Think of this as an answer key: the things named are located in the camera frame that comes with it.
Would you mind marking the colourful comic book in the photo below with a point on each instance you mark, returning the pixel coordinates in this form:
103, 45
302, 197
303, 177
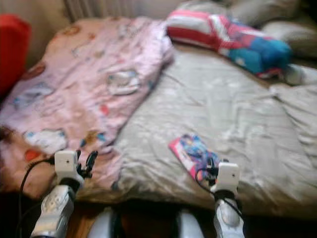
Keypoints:
190, 153

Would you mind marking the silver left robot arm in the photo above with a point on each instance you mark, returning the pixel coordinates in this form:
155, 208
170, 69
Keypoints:
57, 210

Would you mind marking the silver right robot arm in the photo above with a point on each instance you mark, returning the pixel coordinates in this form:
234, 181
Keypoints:
228, 218

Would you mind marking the grey floral bed sheet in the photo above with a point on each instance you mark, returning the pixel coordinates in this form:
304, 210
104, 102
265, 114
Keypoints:
218, 114

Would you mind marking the silver right robot leg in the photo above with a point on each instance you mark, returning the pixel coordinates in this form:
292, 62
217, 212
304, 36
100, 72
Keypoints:
189, 227

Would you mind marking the silver robot leg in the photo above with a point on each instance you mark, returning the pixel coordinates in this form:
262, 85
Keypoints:
189, 227
101, 225

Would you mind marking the silver left robot leg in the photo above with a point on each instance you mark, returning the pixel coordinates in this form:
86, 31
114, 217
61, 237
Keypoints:
101, 225

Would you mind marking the pink cartoon print quilt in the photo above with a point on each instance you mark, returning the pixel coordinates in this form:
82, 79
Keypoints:
79, 89

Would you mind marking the grey floral duvet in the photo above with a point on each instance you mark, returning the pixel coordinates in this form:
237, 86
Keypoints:
297, 114

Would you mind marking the red white blue striped pillow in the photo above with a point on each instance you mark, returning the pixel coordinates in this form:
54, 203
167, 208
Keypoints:
237, 44

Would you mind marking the white bolster with dark stripe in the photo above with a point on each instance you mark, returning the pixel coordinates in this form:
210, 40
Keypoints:
299, 74

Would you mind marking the red cushioned chair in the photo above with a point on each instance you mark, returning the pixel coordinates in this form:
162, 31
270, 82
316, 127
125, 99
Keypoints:
14, 49

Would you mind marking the white ribbed radiator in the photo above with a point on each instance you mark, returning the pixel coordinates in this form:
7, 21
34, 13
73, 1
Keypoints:
99, 7

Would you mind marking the flat grey floral pillow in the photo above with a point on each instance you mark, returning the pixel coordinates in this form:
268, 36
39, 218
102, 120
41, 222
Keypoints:
294, 37

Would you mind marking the small grey pillow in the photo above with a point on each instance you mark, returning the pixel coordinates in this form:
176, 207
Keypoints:
200, 7

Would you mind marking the large plump grey pillow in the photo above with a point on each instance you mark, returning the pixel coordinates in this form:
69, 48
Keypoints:
262, 11

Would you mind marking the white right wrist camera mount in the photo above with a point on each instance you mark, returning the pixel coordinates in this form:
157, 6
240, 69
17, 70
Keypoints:
228, 176

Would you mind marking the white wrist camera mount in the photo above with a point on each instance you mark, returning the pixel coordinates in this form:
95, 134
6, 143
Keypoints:
66, 163
228, 176

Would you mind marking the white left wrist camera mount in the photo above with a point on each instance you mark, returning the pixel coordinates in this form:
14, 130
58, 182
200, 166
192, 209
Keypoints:
66, 163

